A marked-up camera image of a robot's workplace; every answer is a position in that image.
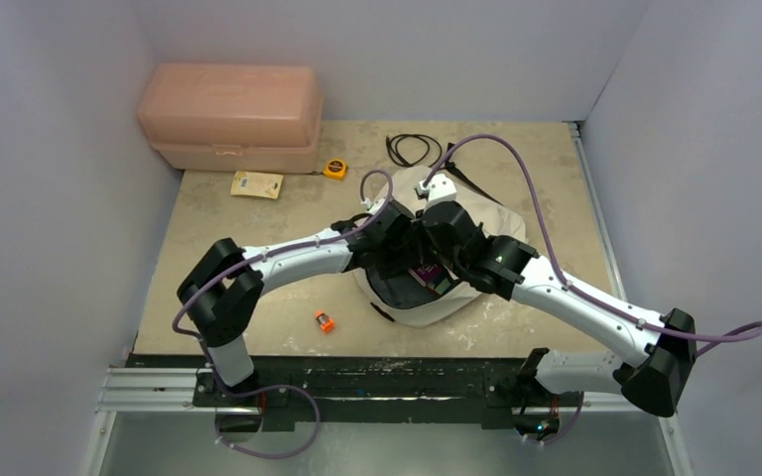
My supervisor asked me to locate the tan paper card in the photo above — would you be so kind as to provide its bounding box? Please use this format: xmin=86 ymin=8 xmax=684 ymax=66
xmin=230 ymin=172 xmax=284 ymax=199

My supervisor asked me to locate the purple paperback book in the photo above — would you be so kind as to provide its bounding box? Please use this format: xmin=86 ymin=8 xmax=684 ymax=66
xmin=409 ymin=264 xmax=454 ymax=296

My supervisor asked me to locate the black coiled cable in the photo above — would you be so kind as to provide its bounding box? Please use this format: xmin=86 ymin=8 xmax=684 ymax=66
xmin=385 ymin=134 xmax=445 ymax=170

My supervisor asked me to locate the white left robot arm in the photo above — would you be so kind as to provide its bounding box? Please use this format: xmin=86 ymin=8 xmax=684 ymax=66
xmin=177 ymin=200 xmax=421 ymax=406

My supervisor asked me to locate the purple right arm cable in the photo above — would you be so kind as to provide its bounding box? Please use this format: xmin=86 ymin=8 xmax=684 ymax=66
xmin=420 ymin=134 xmax=762 ymax=448

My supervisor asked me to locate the yellow tape measure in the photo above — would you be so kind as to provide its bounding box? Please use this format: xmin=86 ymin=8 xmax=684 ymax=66
xmin=322 ymin=158 xmax=348 ymax=180

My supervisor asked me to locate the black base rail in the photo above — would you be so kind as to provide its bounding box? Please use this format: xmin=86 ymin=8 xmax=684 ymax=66
xmin=98 ymin=353 xmax=675 ymax=435

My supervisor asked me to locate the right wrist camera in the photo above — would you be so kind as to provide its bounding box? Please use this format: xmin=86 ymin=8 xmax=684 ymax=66
xmin=415 ymin=174 xmax=457 ymax=208

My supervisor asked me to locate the beige canvas backpack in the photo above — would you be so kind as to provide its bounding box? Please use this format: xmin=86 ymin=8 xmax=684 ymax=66
xmin=354 ymin=160 xmax=527 ymax=327

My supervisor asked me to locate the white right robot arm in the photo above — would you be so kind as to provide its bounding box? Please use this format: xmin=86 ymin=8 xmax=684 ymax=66
xmin=417 ymin=201 xmax=697 ymax=417

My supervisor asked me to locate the orange pencil sharpener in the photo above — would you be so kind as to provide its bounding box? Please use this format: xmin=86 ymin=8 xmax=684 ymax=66
xmin=315 ymin=311 xmax=335 ymax=334

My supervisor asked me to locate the pink plastic storage box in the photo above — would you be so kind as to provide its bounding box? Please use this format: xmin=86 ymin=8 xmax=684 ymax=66
xmin=137 ymin=62 xmax=323 ymax=174

